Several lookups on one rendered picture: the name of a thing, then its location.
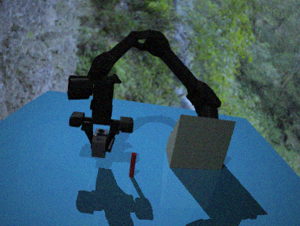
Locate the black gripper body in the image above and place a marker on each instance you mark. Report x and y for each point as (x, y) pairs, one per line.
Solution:
(101, 115)

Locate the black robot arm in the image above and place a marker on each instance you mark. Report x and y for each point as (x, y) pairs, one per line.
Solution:
(199, 94)

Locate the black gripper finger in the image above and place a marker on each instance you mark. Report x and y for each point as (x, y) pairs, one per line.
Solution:
(89, 132)
(110, 136)

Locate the red peg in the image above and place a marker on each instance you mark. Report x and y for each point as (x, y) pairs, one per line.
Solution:
(132, 165)

